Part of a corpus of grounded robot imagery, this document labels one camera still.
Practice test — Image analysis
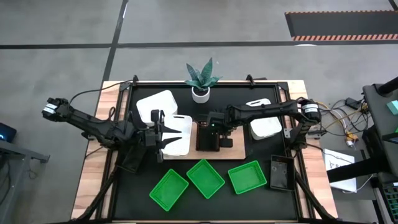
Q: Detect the white plastic storage bin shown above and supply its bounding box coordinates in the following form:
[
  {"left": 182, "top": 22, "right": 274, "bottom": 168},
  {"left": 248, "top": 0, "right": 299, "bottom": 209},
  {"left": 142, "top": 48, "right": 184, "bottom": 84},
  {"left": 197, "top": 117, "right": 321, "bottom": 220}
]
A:
[
  {"left": 245, "top": 98, "right": 283, "bottom": 141},
  {"left": 136, "top": 90, "right": 178, "bottom": 128}
]

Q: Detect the yellow cable connector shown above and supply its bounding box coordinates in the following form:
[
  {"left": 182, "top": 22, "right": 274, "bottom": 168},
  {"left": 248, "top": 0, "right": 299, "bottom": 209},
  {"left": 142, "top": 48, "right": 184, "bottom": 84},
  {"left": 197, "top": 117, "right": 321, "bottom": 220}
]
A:
[{"left": 344, "top": 132, "right": 358, "bottom": 147}]

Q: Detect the black hazard-striped floor mat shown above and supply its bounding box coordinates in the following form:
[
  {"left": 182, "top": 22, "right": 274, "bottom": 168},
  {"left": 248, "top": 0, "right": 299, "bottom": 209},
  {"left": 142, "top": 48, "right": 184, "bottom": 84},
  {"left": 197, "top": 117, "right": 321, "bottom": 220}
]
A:
[{"left": 285, "top": 11, "right": 398, "bottom": 42}]

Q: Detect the backlit keyboard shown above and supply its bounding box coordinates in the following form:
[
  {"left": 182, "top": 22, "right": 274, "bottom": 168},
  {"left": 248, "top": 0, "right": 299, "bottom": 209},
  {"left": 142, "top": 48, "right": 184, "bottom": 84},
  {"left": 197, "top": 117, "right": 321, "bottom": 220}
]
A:
[{"left": 381, "top": 182, "right": 398, "bottom": 224}]

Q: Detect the grey metal stand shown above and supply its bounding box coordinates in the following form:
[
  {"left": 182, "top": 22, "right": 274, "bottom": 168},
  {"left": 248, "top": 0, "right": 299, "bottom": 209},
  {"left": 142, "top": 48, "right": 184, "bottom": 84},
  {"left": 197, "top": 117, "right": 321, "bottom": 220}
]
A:
[{"left": 0, "top": 139, "right": 50, "bottom": 224}]

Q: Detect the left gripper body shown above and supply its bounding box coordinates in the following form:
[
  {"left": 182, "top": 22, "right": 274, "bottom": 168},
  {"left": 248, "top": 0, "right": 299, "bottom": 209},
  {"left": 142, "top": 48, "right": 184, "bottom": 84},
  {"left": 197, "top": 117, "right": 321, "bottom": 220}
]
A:
[{"left": 144, "top": 110, "right": 160, "bottom": 149}]

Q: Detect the teal block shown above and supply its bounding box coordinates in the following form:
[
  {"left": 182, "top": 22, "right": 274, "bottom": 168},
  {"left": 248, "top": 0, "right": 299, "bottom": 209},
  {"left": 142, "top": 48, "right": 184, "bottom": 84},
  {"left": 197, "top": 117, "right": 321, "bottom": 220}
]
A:
[{"left": 386, "top": 100, "right": 398, "bottom": 116}]

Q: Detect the dark grey cart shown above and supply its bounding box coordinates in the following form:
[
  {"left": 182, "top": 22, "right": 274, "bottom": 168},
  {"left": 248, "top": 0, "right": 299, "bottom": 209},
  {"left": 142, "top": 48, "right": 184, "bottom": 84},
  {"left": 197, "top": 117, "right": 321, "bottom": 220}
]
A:
[{"left": 362, "top": 76, "right": 398, "bottom": 178}]

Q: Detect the black table mat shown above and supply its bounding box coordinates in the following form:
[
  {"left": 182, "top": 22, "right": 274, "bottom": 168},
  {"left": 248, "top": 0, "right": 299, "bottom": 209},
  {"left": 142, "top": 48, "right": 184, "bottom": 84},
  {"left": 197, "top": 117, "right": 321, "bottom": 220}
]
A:
[{"left": 111, "top": 83, "right": 301, "bottom": 221}]

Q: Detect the snake plant with white pot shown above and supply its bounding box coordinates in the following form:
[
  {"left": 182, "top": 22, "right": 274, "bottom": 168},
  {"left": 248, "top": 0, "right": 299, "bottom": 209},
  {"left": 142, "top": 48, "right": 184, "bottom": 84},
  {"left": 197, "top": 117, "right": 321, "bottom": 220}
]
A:
[{"left": 184, "top": 57, "right": 223, "bottom": 104}]

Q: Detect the black device with blue light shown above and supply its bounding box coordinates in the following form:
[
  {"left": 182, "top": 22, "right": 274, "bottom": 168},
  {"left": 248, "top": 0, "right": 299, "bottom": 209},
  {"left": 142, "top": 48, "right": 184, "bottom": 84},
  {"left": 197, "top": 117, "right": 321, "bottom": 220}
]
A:
[{"left": 0, "top": 122, "right": 18, "bottom": 143}]

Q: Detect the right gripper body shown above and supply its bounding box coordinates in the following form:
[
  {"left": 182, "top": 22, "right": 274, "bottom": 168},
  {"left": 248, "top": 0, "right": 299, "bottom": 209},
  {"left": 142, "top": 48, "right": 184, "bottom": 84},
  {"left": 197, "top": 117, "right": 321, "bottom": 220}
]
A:
[{"left": 205, "top": 107, "right": 234, "bottom": 133}]

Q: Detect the black cart bar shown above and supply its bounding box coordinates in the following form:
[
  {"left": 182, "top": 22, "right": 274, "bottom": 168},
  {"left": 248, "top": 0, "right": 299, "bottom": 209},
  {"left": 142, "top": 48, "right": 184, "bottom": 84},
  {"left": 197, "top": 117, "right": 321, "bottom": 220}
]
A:
[{"left": 326, "top": 157, "right": 385, "bottom": 184}]

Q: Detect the white cutting board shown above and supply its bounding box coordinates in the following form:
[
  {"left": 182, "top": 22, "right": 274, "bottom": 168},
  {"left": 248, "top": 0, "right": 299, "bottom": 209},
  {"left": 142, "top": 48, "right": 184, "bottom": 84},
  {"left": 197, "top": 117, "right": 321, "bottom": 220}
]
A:
[{"left": 160, "top": 114, "right": 193, "bottom": 157}]

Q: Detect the green slotted plastic basket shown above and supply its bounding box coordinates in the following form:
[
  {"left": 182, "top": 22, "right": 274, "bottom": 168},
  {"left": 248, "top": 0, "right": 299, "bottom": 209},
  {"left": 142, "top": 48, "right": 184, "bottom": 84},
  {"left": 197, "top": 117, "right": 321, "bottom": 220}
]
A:
[
  {"left": 228, "top": 160, "right": 268, "bottom": 195},
  {"left": 149, "top": 169, "right": 190, "bottom": 212},
  {"left": 186, "top": 159, "right": 226, "bottom": 200}
]

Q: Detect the black power adapter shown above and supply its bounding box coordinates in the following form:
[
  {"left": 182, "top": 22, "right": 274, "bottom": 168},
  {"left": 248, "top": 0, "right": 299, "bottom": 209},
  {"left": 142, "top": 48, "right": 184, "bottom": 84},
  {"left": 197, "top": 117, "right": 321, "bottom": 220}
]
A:
[{"left": 345, "top": 98, "right": 361, "bottom": 110}]

